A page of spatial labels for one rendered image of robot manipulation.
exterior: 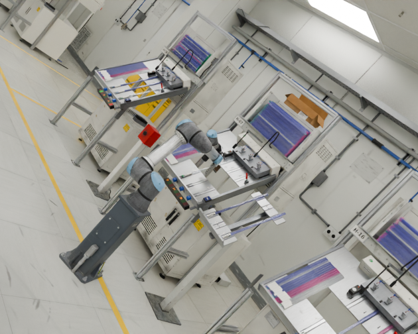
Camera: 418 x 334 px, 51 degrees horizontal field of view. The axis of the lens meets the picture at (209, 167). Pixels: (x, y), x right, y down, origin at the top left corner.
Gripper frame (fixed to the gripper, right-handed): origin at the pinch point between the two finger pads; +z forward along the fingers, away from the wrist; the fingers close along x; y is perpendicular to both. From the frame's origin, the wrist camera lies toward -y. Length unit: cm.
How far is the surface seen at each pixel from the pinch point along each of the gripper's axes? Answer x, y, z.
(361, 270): -129, 32, 10
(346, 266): -122, 25, 9
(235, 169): -11.0, 12.0, 3.8
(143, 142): 69, -33, 8
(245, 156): -6.0, 25.8, 0.8
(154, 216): 18, -56, 43
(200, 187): -16.6, -22.1, -4.1
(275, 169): -30.0, 36.8, 3.8
